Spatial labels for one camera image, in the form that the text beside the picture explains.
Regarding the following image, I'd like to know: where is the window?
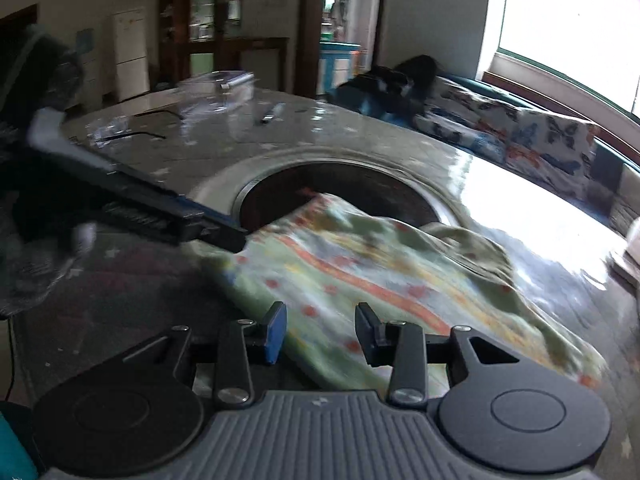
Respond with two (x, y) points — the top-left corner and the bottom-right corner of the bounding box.
(475, 0), (640, 126)

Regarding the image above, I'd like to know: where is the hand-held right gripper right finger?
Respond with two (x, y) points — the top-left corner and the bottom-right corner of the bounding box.
(354, 302), (521, 407)

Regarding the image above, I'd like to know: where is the thin black cord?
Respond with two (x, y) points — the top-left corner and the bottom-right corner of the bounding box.
(4, 316), (17, 402)

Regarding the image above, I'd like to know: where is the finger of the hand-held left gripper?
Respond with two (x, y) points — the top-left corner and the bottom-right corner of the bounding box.
(100, 201), (249, 254)
(105, 166), (237, 229)

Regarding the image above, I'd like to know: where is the clear plastic bag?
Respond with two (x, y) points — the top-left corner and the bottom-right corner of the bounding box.
(85, 112), (132, 147)

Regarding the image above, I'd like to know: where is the dark wooden display cabinet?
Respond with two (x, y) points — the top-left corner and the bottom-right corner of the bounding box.
(157, 0), (247, 92)

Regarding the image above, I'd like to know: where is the black clothes pile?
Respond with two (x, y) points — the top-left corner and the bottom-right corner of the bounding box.
(327, 54), (441, 121)

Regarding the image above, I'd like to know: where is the white refrigerator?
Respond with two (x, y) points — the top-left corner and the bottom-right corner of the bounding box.
(111, 7), (151, 102)

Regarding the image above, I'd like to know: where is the black cable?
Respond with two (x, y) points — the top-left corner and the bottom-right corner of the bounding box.
(92, 107), (183, 142)

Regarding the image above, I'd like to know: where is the green patterned garment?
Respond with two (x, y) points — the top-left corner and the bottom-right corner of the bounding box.
(200, 191), (608, 397)

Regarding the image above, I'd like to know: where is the clear plastic box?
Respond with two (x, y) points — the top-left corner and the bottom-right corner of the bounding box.
(177, 71), (257, 111)

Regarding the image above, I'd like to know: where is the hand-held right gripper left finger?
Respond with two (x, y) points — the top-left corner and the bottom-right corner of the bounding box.
(122, 301), (288, 408)

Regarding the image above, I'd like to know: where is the butterfly print sofa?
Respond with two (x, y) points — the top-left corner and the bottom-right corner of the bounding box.
(412, 72), (640, 231)

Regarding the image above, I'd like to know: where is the blue and white cabinet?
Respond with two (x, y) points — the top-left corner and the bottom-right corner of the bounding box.
(318, 42), (362, 96)

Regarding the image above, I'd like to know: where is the teal cloth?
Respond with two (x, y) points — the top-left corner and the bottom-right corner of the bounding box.
(0, 400), (41, 480)

